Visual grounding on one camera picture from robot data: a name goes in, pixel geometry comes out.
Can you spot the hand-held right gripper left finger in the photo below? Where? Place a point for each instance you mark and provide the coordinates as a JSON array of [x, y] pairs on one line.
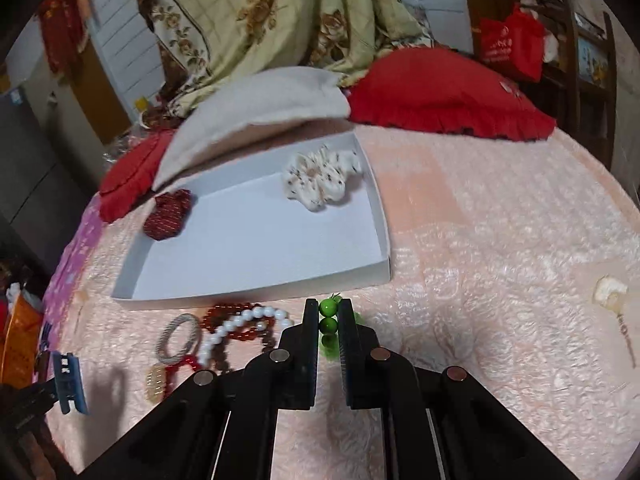
[[312, 355]]

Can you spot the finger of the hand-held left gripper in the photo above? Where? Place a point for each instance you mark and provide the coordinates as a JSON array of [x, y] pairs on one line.
[[70, 385]]

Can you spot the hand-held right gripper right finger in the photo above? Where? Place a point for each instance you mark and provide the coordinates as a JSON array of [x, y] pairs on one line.
[[345, 355]]

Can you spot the white shallow cardboard tray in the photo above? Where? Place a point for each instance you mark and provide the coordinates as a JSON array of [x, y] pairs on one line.
[[240, 240]]

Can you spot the orange plastic basket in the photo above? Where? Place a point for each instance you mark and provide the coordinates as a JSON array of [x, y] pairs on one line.
[[20, 340]]

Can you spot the purple flowered sheet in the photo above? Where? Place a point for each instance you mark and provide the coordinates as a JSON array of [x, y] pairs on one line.
[[70, 270]]

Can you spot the cream spotted scrunchie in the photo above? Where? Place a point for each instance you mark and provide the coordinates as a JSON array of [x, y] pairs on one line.
[[310, 180]]

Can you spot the dark red scrunchie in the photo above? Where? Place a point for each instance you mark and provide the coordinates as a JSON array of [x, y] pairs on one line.
[[167, 215]]

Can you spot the small red frilled pillow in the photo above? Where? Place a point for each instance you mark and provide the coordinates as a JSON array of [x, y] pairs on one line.
[[130, 170]]

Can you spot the grey refrigerator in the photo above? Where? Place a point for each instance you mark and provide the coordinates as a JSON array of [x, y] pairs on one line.
[[30, 160]]

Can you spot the clear plastic bag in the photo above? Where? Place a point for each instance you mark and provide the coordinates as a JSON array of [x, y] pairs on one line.
[[122, 147]]

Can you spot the white pillow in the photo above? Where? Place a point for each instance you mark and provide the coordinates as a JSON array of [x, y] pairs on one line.
[[260, 100]]

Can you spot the large red frilled pillow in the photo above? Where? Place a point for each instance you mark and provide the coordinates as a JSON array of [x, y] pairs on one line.
[[440, 90]]

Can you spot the small yellow container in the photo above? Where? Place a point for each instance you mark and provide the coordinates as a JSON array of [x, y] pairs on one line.
[[141, 105]]

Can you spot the brown wooden door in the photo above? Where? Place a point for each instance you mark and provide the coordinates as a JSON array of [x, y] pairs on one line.
[[95, 95]]

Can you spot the floral yellow quilt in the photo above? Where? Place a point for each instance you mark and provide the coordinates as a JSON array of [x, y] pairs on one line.
[[280, 10]]

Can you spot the red shopping bag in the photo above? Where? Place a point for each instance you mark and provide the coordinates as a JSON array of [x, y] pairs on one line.
[[510, 40]]

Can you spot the red fringed curtain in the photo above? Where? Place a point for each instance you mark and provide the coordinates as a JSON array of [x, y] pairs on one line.
[[60, 20]]

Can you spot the dark wooden chair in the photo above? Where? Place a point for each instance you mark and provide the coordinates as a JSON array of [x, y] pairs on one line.
[[607, 85]]

